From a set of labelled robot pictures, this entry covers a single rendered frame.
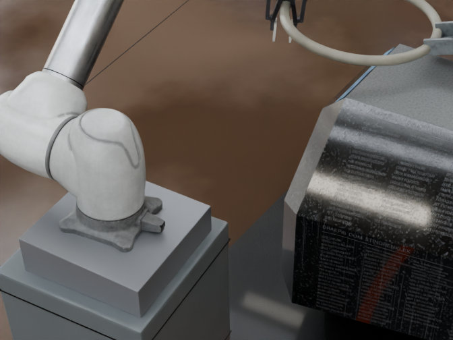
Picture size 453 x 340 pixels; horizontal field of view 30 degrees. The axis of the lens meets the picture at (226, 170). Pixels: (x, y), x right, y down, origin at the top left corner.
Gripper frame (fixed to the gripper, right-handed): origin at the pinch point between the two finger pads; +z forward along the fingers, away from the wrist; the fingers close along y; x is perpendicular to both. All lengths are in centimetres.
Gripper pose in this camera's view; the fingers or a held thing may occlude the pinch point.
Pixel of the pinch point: (282, 31)
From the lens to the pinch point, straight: 267.6
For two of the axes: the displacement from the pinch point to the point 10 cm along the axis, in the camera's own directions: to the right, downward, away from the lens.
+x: 0.8, -6.5, 7.6
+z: -0.6, 7.6, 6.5
